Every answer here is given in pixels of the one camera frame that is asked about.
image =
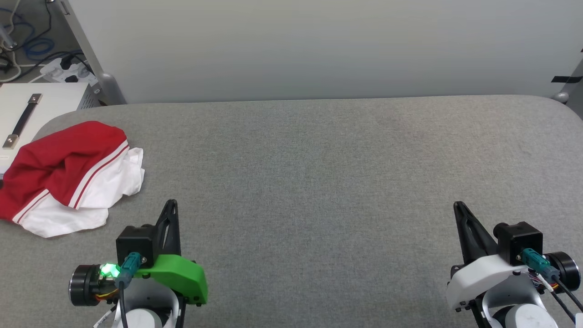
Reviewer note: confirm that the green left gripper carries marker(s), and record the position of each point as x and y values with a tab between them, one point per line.
177	273

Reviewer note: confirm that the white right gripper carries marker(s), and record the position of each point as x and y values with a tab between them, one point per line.
478	278

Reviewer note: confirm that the red and white basketball jersey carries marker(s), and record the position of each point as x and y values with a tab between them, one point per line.
54	168

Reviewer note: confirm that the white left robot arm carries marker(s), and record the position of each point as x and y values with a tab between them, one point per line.
145	319

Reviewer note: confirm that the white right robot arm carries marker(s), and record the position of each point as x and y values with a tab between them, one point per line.
524	319

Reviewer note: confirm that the white paper tag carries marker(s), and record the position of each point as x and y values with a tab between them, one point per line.
104	320

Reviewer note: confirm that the grey fabric sofa cushion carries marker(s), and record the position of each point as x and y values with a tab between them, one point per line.
319	182

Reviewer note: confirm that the white equipment box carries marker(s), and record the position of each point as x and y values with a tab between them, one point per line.
54	98

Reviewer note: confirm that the black tape strip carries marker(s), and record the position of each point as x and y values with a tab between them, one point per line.
567	79

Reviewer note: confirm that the white power strip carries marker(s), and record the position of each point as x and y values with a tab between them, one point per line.
57	72

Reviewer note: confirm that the black power plug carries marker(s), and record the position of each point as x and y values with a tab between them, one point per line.
66	63

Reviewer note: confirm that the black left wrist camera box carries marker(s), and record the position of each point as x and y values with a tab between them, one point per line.
134	243

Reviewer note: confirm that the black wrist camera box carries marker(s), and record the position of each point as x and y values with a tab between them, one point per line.
134	243
519	241

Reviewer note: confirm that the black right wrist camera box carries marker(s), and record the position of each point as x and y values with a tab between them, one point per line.
519	241

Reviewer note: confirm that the grey post with tape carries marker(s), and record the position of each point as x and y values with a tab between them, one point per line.
574	95

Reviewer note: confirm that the grey metal frame post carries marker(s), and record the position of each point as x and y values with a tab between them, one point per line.
91	54

